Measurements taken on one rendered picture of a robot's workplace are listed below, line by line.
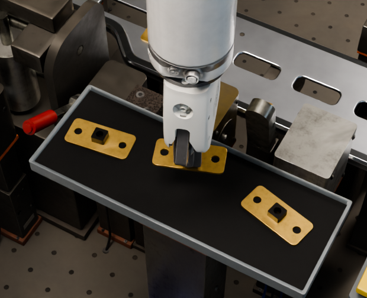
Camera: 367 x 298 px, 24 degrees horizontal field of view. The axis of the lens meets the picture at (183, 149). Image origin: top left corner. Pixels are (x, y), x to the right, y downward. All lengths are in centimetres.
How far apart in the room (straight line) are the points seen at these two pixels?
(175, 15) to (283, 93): 59
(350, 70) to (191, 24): 64
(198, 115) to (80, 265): 70
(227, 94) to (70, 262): 46
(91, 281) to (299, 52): 52
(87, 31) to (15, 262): 50
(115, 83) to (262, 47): 27
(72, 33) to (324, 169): 38
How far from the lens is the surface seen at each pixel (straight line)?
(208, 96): 85
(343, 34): 184
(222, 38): 80
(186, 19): 76
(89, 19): 119
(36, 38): 120
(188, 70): 82
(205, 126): 87
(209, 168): 99
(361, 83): 136
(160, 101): 118
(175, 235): 100
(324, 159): 113
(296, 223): 101
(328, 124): 116
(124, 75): 124
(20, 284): 151
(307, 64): 137
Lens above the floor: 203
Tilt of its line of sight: 55 degrees down
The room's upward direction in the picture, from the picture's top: straight up
